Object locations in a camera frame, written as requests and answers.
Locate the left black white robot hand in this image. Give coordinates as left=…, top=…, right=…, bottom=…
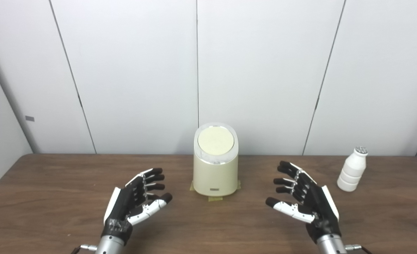
left=103, top=168, right=173, bottom=244

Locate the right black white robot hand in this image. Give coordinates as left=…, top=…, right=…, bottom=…
left=266, top=161, right=342, bottom=244

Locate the small white plastic bottle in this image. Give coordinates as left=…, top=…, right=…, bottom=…
left=337, top=146, right=368, bottom=192

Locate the cream round bin lid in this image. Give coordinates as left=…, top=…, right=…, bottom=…
left=198, top=126, right=235, bottom=155

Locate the cream-colored round bin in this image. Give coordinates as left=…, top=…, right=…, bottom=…
left=193, top=122, right=239, bottom=197

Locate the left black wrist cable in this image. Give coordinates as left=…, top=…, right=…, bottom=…
left=71, top=244, right=98, bottom=254

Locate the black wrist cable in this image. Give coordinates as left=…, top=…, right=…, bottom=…
left=71, top=244, right=98, bottom=254
left=345, top=244, right=373, bottom=254

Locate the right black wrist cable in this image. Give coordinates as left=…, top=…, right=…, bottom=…
left=345, top=244, right=373, bottom=254

